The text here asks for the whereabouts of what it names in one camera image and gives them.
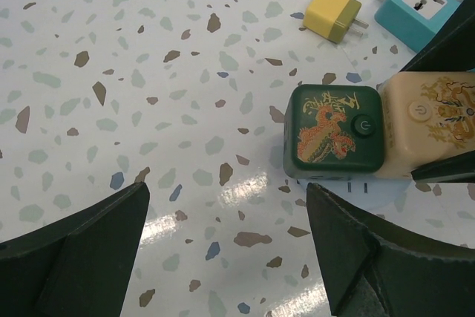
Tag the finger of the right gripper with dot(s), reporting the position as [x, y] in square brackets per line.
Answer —
[457, 169]
[452, 48]

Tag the yellow green plug adapter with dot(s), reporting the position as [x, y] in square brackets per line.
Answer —
[333, 19]

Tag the beige cube socket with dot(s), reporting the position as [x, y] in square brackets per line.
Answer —
[428, 117]

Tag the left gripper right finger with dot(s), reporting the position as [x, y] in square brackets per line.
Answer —
[372, 267]

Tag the dark green cube socket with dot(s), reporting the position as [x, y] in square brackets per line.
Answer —
[333, 132]

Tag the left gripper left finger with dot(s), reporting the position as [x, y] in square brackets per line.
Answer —
[77, 266]

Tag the round light blue socket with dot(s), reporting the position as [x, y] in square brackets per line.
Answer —
[365, 193]

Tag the teal power strip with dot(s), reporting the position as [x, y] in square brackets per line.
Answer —
[415, 22]

